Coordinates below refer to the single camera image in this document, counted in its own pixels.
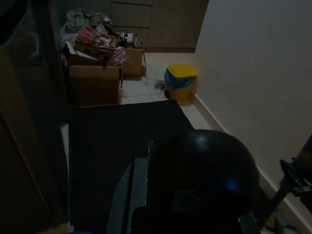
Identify blue long-handled dustpan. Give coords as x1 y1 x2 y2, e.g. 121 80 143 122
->
262 179 297 234

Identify black floor mat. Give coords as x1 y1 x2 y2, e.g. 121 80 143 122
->
69 100 197 234

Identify grey robot left leg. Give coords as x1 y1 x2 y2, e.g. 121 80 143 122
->
150 130 260 234

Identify yellow waste bin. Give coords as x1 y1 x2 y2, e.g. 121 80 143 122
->
163 63 198 101

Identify blue bin liner bag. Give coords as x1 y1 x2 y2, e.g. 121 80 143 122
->
164 69 197 89

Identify clear plastic wrapper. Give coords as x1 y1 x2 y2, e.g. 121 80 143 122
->
143 75 169 96

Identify brown wooden drawer cabinet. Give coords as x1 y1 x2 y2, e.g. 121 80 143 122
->
111 0 210 53

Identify plain open cardboard box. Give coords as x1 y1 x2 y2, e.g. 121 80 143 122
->
118 33 145 79

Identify pink striped bag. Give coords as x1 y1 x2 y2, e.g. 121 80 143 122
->
107 47 132 66

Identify large printed cardboard box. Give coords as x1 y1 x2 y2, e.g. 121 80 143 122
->
69 63 122 107

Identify flat cardboard tray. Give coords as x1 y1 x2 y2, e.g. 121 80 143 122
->
74 34 117 55

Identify pink slippers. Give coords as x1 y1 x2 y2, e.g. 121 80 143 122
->
77 25 98 45

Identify stainless steel cabinet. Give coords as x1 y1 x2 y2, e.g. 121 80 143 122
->
0 0 71 234

